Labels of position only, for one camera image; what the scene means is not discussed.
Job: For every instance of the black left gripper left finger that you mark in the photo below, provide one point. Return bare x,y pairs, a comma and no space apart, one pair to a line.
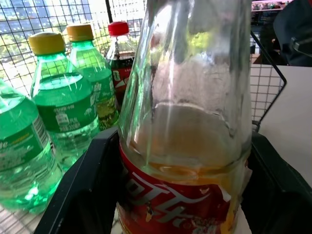
83,190

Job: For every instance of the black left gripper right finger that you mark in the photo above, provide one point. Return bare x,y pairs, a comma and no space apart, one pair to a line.
275,192

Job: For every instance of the glass bottle with red label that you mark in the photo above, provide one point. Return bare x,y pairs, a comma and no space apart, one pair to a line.
187,117

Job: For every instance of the green plastic bottle yellow cap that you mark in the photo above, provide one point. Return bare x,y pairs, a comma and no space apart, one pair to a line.
97,80
62,102

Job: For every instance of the dark cola bottle red cap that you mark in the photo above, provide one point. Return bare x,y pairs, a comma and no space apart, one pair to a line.
121,61

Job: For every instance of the person in dark clothing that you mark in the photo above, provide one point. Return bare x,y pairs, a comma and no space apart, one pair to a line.
287,31

